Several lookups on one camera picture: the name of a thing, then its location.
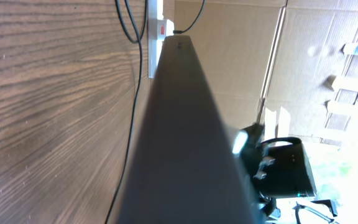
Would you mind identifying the black USB charging cable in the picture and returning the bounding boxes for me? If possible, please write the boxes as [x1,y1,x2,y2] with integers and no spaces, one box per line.
[104,0,206,224]

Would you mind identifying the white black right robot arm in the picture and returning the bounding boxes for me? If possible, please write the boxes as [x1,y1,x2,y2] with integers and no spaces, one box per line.
[232,123,337,223]

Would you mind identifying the blue Galaxy smartphone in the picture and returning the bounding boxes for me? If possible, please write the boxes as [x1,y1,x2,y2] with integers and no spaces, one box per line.
[117,35,263,223]

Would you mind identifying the white power strip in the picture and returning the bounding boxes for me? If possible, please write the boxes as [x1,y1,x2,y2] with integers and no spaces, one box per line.
[147,0,174,79]

